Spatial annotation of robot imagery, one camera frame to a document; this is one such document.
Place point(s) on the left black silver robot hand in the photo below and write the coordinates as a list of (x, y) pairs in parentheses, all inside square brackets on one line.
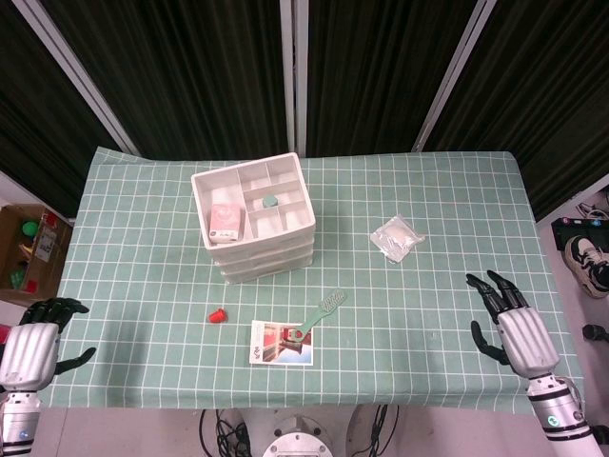
[(28, 352)]

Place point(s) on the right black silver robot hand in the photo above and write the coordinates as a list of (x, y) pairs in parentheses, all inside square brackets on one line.
[(525, 340)]

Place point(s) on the photo postcard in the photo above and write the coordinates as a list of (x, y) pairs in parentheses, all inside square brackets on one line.
[(271, 350)]

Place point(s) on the white drawer organizer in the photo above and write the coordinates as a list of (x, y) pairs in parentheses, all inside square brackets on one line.
[(266, 259)]

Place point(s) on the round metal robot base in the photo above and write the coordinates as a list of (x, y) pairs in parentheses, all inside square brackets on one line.
[(297, 440)]

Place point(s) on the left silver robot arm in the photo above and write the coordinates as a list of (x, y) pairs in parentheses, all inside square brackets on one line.
[(19, 421)]

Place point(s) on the black round plug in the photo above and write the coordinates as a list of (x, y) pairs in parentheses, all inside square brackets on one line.
[(595, 331)]

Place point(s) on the brown cardboard box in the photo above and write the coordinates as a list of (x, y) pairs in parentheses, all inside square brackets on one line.
[(28, 266)]

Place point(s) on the black white sneaker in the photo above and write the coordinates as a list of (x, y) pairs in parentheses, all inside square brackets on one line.
[(587, 262)]

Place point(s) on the green checked tablecloth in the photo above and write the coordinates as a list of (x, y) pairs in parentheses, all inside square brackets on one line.
[(404, 323)]

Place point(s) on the black device with coloured buttons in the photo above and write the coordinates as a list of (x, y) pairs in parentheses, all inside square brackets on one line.
[(578, 228)]

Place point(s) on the green ball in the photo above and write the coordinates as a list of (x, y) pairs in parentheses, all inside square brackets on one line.
[(30, 228)]

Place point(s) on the clear packet with white pad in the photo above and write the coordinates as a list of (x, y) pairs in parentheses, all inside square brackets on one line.
[(396, 238)]

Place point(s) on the small red cup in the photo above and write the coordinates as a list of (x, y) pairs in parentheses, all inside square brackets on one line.
[(218, 316)]

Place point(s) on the dark green curtain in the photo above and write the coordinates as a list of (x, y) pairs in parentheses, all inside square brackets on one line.
[(33, 119), (190, 71), (380, 71), (547, 85)]

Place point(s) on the pink card box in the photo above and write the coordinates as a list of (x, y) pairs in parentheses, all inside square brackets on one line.
[(227, 223)]

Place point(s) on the green round cap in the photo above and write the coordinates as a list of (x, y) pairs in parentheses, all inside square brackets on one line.
[(270, 201)]

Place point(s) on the white frame pole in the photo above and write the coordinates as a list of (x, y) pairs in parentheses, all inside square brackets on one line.
[(295, 76), (76, 76), (452, 76)]

